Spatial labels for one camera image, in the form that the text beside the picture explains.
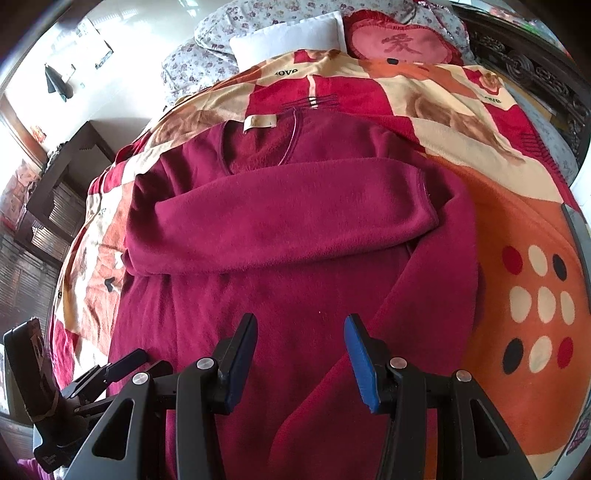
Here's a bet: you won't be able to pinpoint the grey bed sheet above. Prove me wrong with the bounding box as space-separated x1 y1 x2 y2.
505 76 581 185

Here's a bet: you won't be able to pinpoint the brown slatted panel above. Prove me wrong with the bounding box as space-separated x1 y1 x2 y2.
0 231 70 333

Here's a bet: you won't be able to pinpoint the red heart cushion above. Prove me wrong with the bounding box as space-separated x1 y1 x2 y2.
344 9 465 65

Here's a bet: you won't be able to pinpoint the dark wooden cabinet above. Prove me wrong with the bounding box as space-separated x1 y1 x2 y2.
14 120 155 264

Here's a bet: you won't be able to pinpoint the white pillow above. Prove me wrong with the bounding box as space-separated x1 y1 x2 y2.
229 10 346 63

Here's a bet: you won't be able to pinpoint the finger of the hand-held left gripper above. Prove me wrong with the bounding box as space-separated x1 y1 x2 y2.
99 349 147 384
139 361 174 386

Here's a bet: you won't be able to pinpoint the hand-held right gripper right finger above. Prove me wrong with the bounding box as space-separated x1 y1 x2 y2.
344 314 539 480

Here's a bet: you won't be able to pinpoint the wooden window frame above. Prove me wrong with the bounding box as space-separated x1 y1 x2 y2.
0 90 49 162

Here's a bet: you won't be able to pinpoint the pink cloth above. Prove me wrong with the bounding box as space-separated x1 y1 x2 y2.
16 455 63 480

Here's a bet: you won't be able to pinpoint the white wall calendar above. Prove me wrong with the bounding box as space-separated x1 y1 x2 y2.
78 21 115 68

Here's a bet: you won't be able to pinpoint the dark red fleece sweater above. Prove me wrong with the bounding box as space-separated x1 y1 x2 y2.
107 111 478 480

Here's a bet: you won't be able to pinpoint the carved dark wooden headboard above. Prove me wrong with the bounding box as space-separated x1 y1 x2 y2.
452 4 591 155

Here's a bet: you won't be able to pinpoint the red orange printed blanket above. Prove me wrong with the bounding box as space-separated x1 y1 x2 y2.
48 48 587 480

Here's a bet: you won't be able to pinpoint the red patterned box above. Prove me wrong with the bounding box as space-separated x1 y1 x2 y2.
0 159 38 232

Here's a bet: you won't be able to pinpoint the floral grey pillows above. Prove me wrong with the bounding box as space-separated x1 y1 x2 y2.
161 0 476 109

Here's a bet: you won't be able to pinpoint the dark cloth on wall hook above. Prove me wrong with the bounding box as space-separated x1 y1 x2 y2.
45 64 74 100

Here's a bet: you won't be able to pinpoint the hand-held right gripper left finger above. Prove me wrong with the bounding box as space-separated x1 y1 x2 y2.
69 313 258 480

